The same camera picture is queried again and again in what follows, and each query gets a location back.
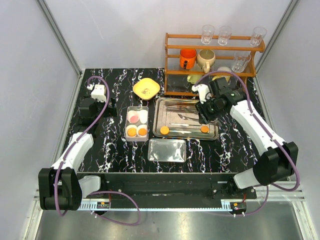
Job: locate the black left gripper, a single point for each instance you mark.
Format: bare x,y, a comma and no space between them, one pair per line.
112,111

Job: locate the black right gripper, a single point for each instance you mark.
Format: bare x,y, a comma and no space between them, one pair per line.
204,116

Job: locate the metal tongs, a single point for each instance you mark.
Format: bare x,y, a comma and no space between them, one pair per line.
214,122

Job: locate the pink sandwich cookie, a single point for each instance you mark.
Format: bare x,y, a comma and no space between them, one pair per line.
133,118

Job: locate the orange sandwich cookie top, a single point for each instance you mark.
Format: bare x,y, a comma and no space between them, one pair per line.
131,132

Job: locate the orange sandwich cookie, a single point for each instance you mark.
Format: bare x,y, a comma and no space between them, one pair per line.
164,130
131,132

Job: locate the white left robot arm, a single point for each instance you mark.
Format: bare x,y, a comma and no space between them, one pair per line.
59,183

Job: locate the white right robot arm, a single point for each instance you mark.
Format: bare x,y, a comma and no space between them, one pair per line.
277,158

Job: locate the white cookie box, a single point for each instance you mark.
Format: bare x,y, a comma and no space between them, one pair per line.
143,113

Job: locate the large steel baking tray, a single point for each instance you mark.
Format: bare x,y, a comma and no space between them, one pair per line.
178,118

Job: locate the green mug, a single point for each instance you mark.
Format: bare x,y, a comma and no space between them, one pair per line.
193,78

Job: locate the yellow mug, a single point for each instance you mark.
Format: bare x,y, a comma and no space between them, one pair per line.
226,69

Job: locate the yellow square plate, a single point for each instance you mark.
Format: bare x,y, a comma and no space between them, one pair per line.
146,88

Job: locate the orange sandwich cookie bottom left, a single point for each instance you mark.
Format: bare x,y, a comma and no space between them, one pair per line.
164,130

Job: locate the beige mug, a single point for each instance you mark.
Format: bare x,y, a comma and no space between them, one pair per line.
205,59

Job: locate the orange mug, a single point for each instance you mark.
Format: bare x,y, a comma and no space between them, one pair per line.
187,58

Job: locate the wooden cup rack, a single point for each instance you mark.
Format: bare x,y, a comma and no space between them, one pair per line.
175,80

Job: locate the clear glass left top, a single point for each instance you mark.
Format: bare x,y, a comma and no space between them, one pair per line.
207,33

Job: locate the clear glass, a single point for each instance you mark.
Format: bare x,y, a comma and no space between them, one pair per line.
257,36
207,33
224,35

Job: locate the clear glass middle top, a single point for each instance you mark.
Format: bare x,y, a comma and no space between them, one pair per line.
224,35

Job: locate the clear glass right top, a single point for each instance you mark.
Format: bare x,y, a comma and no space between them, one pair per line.
257,36

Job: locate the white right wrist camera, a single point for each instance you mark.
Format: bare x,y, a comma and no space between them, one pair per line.
203,92

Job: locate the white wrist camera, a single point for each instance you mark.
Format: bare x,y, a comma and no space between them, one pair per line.
98,92
203,92

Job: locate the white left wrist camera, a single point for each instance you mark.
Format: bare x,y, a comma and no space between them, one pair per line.
98,92

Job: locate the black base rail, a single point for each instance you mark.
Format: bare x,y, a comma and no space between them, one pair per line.
167,191

